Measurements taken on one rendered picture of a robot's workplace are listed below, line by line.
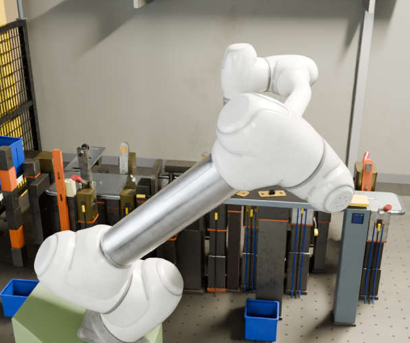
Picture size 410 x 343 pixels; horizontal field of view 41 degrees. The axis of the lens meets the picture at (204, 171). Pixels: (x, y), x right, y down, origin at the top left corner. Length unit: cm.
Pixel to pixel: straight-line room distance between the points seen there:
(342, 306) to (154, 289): 76
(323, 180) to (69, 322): 80
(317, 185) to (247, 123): 21
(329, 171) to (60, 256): 64
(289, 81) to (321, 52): 295
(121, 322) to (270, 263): 59
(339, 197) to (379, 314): 102
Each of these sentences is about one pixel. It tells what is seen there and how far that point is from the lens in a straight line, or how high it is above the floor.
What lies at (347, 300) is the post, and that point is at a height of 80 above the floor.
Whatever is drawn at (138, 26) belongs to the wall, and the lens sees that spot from 469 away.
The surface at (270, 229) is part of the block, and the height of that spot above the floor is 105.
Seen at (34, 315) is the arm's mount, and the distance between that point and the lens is 149.
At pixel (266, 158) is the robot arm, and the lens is 103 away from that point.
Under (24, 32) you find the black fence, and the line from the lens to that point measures 287.
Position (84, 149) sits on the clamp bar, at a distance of 202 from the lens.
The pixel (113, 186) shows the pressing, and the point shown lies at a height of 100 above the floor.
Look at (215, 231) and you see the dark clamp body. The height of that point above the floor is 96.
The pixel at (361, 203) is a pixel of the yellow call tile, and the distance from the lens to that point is 176.
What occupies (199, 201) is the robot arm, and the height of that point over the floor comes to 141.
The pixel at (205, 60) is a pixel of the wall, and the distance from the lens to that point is 462.
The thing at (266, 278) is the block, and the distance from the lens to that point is 188.
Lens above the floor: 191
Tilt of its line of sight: 23 degrees down
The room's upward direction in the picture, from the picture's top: straight up
